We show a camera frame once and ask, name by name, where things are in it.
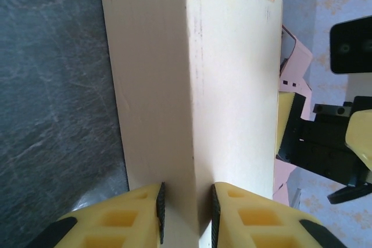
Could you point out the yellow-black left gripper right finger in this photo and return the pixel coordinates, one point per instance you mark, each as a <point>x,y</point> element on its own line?
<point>255,219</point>

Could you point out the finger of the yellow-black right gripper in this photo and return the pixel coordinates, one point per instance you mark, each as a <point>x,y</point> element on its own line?
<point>360,132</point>
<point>284,108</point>

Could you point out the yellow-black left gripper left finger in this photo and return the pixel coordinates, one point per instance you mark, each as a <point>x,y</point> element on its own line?
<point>116,219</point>

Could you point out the yellow cardboard paper box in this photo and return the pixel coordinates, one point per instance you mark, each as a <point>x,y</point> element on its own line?
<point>174,85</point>

